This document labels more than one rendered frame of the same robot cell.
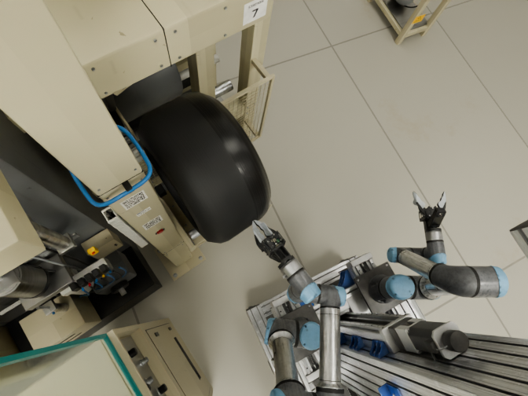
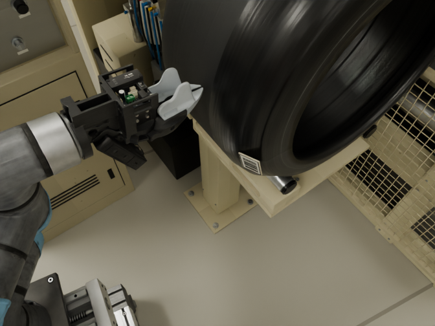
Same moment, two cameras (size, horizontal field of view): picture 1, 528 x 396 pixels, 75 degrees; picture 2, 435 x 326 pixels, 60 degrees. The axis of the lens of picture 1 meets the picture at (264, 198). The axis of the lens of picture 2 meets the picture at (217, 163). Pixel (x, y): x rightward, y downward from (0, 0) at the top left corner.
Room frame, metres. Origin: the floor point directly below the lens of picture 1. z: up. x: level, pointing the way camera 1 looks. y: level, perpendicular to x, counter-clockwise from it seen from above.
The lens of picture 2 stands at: (0.51, -0.38, 1.69)
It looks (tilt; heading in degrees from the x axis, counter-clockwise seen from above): 58 degrees down; 110
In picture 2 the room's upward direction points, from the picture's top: straight up
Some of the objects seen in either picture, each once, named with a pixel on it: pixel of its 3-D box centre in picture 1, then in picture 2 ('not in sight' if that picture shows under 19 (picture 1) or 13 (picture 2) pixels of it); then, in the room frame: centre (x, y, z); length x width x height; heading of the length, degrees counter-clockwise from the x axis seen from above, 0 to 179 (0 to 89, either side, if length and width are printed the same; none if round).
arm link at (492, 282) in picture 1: (449, 284); not in sight; (0.43, -0.89, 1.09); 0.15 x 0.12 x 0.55; 110
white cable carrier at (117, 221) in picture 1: (130, 229); not in sight; (0.14, 0.44, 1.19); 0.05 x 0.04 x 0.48; 56
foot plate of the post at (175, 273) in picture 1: (180, 254); (220, 197); (0.23, 0.42, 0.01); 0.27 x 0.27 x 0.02; 56
